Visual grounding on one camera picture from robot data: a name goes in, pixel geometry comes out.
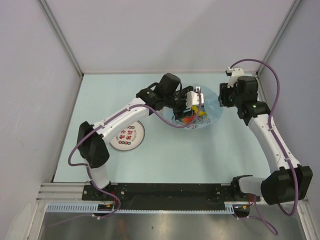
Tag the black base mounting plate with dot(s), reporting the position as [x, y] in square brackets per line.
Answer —
[173, 203]

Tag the aluminium frame rail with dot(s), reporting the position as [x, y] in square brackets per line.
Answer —
[224, 192]

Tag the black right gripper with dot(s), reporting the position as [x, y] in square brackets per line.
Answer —
[224, 90]

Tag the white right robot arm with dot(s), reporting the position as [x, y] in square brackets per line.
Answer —
[288, 180]

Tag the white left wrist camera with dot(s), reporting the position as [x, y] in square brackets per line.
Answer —
[194, 98]

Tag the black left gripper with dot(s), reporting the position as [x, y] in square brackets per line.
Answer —
[179, 113]

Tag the round white printed plate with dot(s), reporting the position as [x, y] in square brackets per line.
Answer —
[129, 138]

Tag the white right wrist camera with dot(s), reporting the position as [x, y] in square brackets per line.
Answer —
[234, 74]

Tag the light blue cable duct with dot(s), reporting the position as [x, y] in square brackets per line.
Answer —
[97, 208]

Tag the light blue cartoon plastic bag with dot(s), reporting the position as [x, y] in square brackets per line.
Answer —
[210, 112]

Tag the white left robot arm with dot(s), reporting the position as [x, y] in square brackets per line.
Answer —
[92, 139]

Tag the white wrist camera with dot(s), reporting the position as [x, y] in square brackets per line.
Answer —
[194, 98]
[234, 74]

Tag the orange fake fruit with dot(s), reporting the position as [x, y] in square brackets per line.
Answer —
[189, 120]

